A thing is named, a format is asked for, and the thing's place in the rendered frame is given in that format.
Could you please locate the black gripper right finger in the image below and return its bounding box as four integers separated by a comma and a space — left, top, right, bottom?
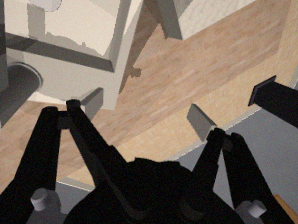
178, 103, 295, 224

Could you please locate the grey mixer tap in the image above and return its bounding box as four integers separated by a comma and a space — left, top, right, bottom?
0, 0, 43, 130

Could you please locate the beige rectangular sink basin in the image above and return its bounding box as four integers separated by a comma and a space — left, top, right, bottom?
4, 0, 143, 110

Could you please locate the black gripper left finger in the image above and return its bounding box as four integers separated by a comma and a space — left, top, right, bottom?
0, 87, 155, 224

